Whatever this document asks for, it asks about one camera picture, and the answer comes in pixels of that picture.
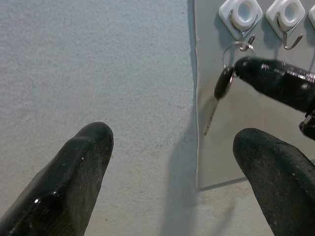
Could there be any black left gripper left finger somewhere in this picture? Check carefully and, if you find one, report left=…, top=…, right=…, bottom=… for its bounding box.
left=0, top=121, right=114, bottom=236

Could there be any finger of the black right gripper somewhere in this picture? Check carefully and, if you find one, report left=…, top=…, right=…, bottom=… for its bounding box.
left=298, top=109, right=315, bottom=140
left=233, top=56, right=315, bottom=114

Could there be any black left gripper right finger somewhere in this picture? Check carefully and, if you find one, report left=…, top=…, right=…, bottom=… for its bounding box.
left=232, top=127, right=315, bottom=236

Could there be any black-headed silver key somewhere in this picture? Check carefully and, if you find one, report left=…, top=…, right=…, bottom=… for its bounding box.
left=203, top=65, right=234, bottom=136

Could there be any silver key ring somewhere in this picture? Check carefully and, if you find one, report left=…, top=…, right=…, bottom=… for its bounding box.
left=222, top=41, right=255, bottom=69

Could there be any grey wall panel board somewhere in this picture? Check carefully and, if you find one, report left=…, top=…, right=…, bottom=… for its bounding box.
left=193, top=0, right=315, bottom=190

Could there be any white square wall hook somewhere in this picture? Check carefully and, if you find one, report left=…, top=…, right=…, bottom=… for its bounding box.
left=308, top=0, right=315, bottom=28
left=265, top=0, right=306, bottom=50
left=218, top=0, right=263, bottom=52

